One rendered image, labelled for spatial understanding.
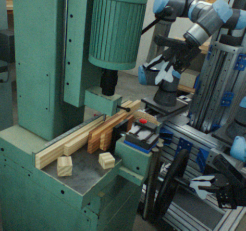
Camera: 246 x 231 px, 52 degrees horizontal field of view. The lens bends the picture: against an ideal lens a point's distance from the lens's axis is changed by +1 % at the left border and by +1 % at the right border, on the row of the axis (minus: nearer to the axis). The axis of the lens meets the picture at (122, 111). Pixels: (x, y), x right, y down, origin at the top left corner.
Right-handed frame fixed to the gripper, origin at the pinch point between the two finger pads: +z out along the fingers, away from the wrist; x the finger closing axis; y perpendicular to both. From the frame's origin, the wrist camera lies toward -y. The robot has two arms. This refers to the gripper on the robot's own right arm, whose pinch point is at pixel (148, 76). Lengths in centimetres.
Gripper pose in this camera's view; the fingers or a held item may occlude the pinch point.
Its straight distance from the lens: 97.1
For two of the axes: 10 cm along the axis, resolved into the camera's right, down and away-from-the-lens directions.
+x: -1.5, -4.7, 8.7
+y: 7.1, 5.6, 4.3
